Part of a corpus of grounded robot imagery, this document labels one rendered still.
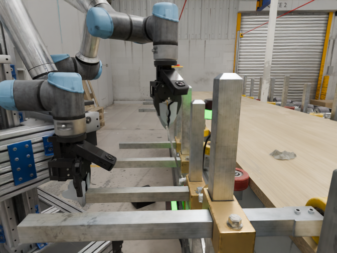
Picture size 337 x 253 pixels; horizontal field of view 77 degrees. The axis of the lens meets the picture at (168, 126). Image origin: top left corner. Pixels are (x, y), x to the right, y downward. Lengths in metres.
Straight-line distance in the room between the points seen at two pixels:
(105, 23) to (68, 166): 0.39
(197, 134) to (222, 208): 0.27
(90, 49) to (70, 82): 0.61
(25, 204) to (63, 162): 0.75
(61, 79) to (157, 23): 0.30
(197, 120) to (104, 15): 0.38
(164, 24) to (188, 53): 7.91
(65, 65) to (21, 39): 0.45
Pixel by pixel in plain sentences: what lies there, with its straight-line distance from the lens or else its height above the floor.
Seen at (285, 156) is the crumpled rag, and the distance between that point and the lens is 0.80.
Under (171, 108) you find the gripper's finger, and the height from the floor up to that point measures 1.07.
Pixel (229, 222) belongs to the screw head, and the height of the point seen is 0.97.
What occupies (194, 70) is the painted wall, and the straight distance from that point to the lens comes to 8.53.
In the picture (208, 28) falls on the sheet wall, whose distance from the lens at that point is 8.74.
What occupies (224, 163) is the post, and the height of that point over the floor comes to 1.04.
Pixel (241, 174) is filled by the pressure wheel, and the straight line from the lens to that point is 0.64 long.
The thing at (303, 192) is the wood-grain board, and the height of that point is 0.90.
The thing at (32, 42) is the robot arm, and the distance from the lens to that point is 0.74.
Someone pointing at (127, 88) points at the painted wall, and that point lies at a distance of 8.75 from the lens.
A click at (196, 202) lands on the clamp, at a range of 0.59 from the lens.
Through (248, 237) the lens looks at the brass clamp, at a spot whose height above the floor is 0.96.
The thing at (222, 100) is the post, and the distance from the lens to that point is 0.32.
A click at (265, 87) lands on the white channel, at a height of 1.04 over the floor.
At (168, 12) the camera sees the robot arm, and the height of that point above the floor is 1.34.
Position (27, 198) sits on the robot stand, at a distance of 1.30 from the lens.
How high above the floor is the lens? 1.18
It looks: 14 degrees down
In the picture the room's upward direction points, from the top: straight up
